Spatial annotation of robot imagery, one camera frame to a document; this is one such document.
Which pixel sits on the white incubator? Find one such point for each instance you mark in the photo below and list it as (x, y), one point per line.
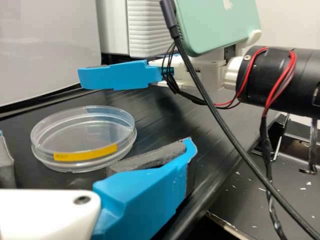
(112, 25)

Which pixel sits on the black tray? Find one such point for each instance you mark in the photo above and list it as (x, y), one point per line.
(295, 200)

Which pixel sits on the petri dish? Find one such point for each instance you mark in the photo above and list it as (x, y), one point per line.
(82, 155)

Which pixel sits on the right wrist camera phone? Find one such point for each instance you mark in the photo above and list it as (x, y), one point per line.
(215, 25)

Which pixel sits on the white box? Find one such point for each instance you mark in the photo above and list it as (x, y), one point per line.
(50, 50)

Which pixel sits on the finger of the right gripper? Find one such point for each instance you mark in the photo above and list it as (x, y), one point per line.
(117, 76)

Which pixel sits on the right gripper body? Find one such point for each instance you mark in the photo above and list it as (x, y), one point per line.
(207, 73)

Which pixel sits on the incubator door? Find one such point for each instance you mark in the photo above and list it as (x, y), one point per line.
(147, 30)

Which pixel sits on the black platform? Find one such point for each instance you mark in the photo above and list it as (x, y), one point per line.
(175, 120)

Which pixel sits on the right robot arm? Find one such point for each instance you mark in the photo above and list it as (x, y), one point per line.
(300, 80)

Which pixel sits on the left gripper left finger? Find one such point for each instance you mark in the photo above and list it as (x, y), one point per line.
(6, 165)

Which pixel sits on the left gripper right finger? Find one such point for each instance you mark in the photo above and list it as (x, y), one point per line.
(150, 195)

